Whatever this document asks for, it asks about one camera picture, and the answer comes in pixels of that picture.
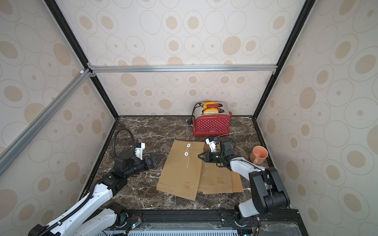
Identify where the black corner frame post right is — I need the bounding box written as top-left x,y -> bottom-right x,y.
253,0 -> 316,121

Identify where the black corner frame post left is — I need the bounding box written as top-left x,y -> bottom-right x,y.
44,0 -> 119,120

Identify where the aluminium rail left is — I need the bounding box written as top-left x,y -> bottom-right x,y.
1,68 -> 91,174

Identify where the kraft file bag stack top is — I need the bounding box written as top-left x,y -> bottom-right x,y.
197,144 -> 234,194

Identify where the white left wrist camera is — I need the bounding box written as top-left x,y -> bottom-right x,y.
134,143 -> 145,160

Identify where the black toaster power cord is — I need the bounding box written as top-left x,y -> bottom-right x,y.
186,103 -> 200,124

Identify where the aluminium rail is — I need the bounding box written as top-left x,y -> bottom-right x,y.
90,64 -> 278,73
1,68 -> 91,174

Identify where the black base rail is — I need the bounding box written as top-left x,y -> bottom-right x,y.
103,209 -> 307,236

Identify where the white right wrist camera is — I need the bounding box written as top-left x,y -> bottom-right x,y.
205,138 -> 217,152

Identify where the aluminium rail back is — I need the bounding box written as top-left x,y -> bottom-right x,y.
90,64 -> 278,73

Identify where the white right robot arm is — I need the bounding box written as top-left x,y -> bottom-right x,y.
198,139 -> 290,218

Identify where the kraft file bag stack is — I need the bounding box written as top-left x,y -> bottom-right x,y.
197,144 -> 234,194
198,172 -> 244,194

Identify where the black corrugated cable conduit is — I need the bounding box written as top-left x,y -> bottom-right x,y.
113,127 -> 136,161

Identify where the orange cup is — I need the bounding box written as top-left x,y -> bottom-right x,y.
250,146 -> 269,164

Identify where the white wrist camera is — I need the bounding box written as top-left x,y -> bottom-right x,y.
205,138 -> 217,152
134,143 -> 145,160

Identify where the white closure string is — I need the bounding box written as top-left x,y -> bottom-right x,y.
184,143 -> 191,169

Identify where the red toaster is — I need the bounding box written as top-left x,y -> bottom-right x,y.
192,101 -> 233,136

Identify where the kraft file bag stack bottom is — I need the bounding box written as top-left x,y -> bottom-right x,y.
198,172 -> 244,194

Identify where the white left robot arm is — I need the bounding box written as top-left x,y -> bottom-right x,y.
29,151 -> 158,236

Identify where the black corner frame post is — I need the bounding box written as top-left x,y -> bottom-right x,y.
253,0 -> 316,121
44,0 -> 119,120

